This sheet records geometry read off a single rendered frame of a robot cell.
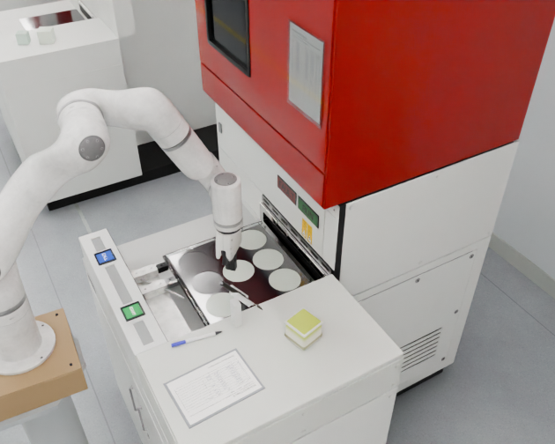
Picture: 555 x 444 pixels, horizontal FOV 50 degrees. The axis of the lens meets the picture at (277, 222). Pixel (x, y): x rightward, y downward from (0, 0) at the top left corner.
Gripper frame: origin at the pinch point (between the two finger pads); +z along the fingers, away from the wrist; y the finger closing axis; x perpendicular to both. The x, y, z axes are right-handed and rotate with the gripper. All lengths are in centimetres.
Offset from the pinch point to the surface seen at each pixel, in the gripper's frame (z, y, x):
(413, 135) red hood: -40, -24, 46
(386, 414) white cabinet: 28, 19, 54
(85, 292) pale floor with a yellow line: 98, -53, -105
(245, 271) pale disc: 8.1, -5.8, 2.2
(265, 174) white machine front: -8.9, -35.7, -0.6
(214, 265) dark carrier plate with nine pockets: 8.1, -5.5, -8.3
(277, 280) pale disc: 8.1, -5.1, 13.3
